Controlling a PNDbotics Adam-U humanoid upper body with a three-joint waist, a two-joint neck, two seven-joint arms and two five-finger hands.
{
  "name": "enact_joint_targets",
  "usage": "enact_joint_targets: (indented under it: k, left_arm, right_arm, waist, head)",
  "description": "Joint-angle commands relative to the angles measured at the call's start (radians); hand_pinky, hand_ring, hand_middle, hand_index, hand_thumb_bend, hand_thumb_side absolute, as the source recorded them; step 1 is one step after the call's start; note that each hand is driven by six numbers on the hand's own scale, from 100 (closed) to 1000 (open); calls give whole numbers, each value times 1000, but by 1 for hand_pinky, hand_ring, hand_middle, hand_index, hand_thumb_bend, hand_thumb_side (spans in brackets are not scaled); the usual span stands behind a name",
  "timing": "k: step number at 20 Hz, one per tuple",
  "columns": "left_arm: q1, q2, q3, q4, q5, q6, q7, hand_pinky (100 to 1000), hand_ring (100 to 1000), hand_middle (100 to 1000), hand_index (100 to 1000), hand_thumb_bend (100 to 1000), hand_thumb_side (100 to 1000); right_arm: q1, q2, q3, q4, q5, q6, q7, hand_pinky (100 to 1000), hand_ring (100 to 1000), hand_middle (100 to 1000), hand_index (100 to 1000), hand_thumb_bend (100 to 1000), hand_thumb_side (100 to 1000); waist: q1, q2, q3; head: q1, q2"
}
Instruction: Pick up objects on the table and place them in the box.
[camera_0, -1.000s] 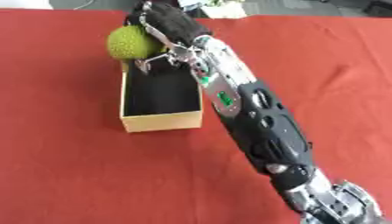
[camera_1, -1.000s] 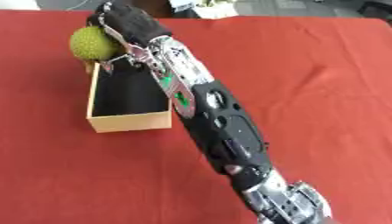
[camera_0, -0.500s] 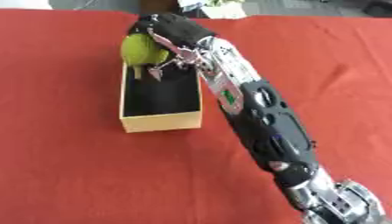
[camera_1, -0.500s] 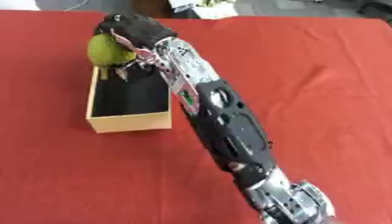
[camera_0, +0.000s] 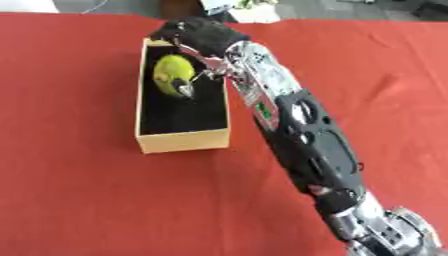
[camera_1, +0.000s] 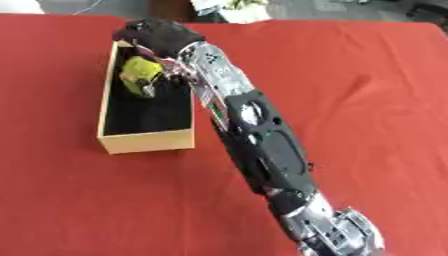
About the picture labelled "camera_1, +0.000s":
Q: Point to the tan cardboard box black inside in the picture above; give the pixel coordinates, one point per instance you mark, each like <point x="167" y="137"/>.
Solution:
<point x="143" y="133"/>

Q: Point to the white object with green print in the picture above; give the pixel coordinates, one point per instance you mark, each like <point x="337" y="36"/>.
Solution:
<point x="233" y="9"/>

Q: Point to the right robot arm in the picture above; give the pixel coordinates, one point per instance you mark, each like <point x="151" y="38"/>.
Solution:
<point x="259" y="140"/>

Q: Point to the yellow-green toy fruit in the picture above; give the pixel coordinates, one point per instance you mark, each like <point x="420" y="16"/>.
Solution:
<point x="139" y="71"/>

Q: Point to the dark brown furniture piece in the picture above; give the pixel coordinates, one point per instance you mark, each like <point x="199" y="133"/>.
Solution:
<point x="170" y="8"/>

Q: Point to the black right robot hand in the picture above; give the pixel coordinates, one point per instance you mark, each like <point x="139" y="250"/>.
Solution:
<point x="160" y="35"/>

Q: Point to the white rounded object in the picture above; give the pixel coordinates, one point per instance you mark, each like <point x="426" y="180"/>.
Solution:
<point x="17" y="6"/>

